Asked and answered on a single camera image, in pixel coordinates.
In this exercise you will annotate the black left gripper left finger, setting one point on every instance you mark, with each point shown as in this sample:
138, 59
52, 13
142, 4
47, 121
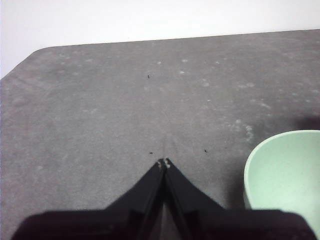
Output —
107, 217

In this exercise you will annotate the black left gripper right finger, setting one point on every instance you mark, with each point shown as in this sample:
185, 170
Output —
230, 222

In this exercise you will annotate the green ribbed bowl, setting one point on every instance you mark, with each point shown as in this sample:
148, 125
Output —
285, 172

